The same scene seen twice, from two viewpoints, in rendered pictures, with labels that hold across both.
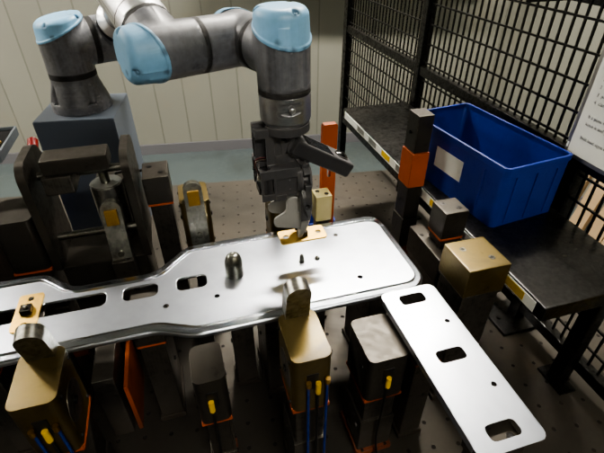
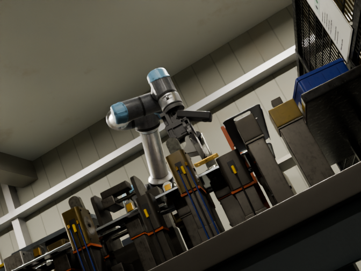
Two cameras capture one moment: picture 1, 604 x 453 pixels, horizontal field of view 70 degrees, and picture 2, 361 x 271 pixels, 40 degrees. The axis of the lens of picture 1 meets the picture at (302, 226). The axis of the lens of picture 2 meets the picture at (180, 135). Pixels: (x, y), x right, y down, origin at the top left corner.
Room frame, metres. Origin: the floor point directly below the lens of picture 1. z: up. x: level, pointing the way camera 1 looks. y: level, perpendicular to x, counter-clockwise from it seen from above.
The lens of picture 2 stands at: (-0.83, -0.54, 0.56)
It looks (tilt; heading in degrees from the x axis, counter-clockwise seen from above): 22 degrees up; 22
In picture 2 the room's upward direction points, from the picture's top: 25 degrees counter-clockwise
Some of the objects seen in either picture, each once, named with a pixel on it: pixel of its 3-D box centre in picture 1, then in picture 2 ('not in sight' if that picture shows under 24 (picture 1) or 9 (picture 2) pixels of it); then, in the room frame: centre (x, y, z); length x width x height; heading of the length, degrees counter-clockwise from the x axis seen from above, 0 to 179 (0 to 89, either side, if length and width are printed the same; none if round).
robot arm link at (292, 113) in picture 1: (285, 107); (171, 102); (0.61, 0.02, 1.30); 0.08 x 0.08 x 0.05
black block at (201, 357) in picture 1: (218, 424); (162, 244); (0.39, 0.14, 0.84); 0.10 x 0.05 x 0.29; 16
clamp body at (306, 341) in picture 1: (306, 412); (201, 211); (0.39, -0.01, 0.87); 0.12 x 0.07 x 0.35; 16
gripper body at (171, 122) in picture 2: (282, 157); (178, 123); (0.61, 0.03, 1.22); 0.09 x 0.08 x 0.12; 106
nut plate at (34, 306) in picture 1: (26, 310); not in sight; (0.49, 0.45, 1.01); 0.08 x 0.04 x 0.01; 16
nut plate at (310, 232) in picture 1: (302, 232); (206, 158); (0.62, 0.00, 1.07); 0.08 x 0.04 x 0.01; 106
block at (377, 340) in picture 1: (374, 395); (250, 201); (0.44, -0.13, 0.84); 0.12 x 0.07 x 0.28; 16
